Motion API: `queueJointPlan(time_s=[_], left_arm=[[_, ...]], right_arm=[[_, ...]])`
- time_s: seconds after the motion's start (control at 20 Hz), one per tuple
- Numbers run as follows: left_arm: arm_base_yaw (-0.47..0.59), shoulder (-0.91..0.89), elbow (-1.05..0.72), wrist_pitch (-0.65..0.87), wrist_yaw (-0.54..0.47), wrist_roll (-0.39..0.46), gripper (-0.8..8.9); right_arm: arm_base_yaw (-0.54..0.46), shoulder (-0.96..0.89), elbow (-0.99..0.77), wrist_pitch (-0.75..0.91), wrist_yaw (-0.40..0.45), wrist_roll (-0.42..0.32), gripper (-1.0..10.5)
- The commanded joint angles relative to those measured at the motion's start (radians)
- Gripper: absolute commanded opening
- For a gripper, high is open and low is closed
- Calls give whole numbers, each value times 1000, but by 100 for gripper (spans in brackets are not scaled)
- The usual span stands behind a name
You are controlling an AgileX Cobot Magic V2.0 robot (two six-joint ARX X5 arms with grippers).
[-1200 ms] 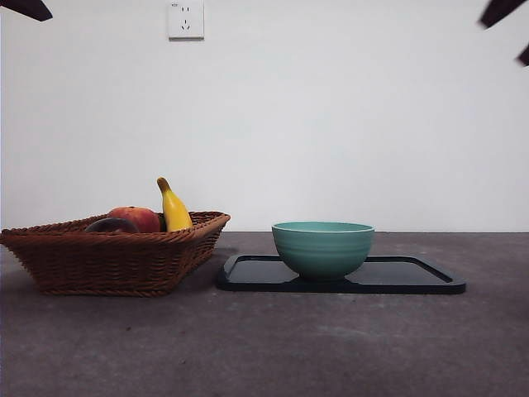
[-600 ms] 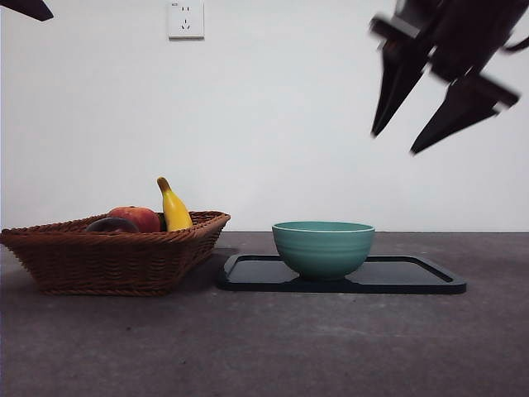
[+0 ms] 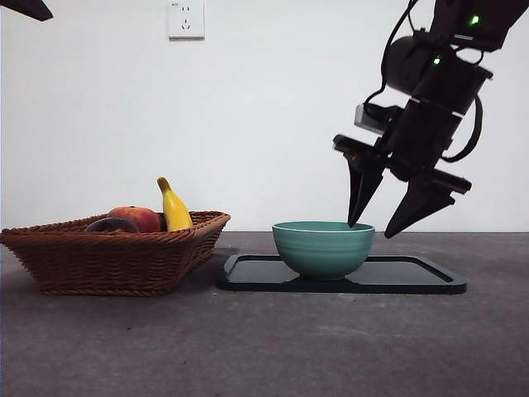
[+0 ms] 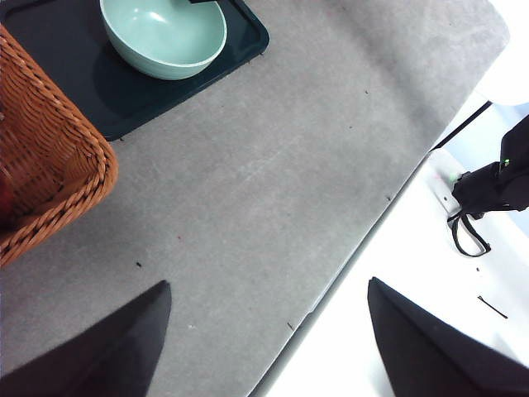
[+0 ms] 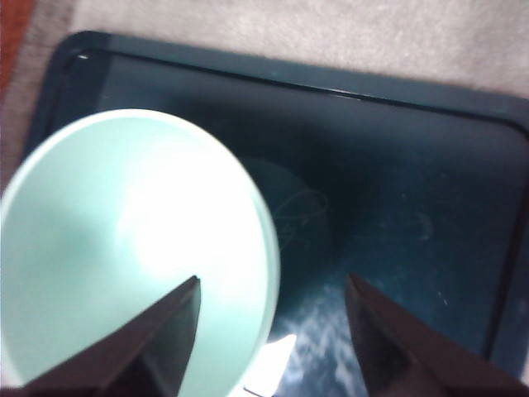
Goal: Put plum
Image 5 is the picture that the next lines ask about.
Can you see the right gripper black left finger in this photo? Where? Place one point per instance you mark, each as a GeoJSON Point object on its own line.
{"type": "Point", "coordinates": [144, 355]}

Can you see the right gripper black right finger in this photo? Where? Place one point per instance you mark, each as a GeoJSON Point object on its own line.
{"type": "Point", "coordinates": [405, 355]}

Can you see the dark green rectangular tray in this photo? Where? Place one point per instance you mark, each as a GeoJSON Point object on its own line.
{"type": "Point", "coordinates": [392, 165]}

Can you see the teal ceramic bowl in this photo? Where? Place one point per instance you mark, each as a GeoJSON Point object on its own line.
{"type": "Point", "coordinates": [82, 207]}

